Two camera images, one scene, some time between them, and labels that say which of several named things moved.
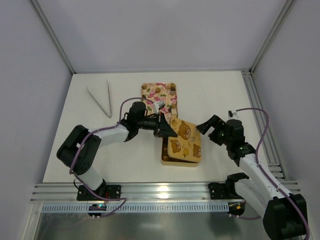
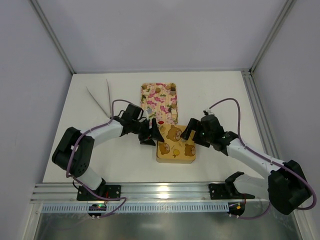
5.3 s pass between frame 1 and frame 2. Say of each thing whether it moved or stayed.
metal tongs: stayed
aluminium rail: stayed
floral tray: stayed
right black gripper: moved
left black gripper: moved
